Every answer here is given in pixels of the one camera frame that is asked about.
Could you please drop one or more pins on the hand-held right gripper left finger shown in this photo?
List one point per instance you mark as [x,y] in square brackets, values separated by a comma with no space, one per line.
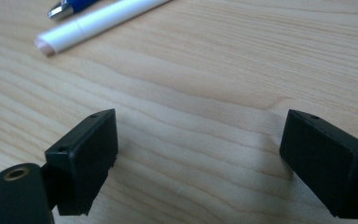
[84,161]

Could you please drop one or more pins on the blue and silver pen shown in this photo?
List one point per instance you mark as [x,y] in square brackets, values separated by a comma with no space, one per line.
[69,6]

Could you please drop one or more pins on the white marker pen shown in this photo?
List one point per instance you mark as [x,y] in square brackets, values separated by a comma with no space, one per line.
[102,21]

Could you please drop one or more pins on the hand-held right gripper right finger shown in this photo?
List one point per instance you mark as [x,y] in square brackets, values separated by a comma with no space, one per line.
[329,161]

